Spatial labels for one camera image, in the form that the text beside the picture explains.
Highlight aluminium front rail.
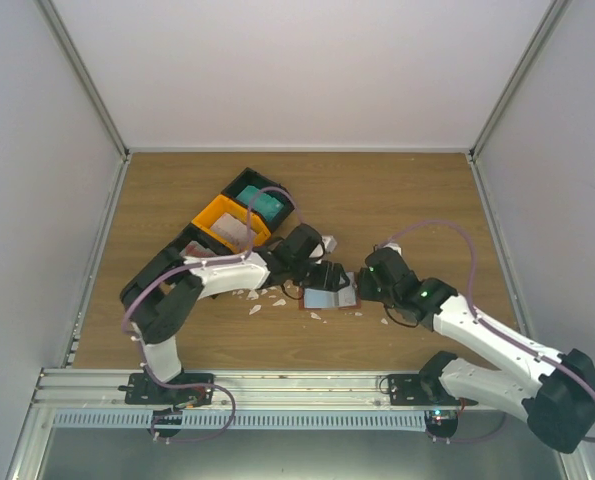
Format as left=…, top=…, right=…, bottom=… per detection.
left=31, top=367, right=573, bottom=411

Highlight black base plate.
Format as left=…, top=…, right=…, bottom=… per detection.
left=377, top=373, right=476, bottom=407
left=118, top=372, right=214, bottom=407

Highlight white red credit card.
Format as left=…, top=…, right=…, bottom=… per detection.
left=335, top=272, right=357, bottom=308

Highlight orange bin white cards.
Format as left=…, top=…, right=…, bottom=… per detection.
left=192, top=194, right=271, bottom=253

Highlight brown leather card holder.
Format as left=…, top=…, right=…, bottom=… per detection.
left=299, top=283, right=361, bottom=310

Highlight red white card stack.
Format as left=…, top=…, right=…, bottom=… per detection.
left=183, top=241, right=212, bottom=258

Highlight teal card stack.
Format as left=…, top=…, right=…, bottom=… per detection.
left=236, top=185, right=283, bottom=222

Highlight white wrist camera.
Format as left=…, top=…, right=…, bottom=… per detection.
left=376, top=242, right=402, bottom=256
left=311, top=235, right=337, bottom=259

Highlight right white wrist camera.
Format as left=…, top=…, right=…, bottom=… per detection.
left=376, top=242, right=402, bottom=256

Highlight grey slotted cable duct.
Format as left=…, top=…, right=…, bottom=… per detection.
left=53, top=409, right=426, bottom=432

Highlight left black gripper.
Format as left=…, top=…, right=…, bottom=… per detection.
left=291, top=260, right=350, bottom=293

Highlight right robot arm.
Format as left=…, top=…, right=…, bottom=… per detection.
left=358, top=246, right=595, bottom=454

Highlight black bin teal cards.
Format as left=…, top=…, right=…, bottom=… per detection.
left=222, top=167, right=294, bottom=233

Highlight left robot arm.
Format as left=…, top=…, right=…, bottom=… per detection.
left=119, top=223, right=351, bottom=404

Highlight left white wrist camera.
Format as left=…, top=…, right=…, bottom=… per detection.
left=311, top=235, right=337, bottom=259

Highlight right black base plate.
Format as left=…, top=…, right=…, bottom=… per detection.
left=377, top=373, right=476, bottom=407

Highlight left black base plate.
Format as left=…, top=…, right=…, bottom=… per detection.
left=118, top=372, right=214, bottom=407

